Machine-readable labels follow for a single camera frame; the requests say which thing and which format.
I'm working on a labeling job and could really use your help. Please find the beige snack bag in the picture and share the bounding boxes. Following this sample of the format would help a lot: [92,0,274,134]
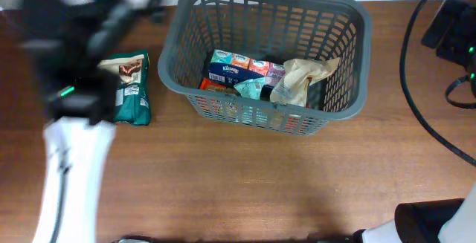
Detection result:
[270,57,340,107]

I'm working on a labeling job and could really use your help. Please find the blue Kleenex tissue pack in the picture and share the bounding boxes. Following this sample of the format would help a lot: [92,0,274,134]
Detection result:
[204,49,286,87]

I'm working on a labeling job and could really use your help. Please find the white teal wipes packet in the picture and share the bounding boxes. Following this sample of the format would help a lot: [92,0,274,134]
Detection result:
[234,77,266,100]

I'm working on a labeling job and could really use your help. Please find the green coffee bag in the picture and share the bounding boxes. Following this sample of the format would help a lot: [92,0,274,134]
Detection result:
[98,50,151,126]

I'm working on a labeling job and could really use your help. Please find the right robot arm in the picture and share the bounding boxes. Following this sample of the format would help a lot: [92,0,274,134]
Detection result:
[353,0,475,242]

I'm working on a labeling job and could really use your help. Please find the orange spaghetti packet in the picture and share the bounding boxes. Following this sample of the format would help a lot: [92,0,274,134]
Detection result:
[199,77,313,132]

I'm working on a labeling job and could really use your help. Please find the grey plastic basket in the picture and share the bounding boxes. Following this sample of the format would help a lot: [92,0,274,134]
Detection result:
[158,0,372,136]

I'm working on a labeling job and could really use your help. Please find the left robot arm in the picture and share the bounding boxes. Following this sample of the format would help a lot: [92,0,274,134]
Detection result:
[20,0,144,242]

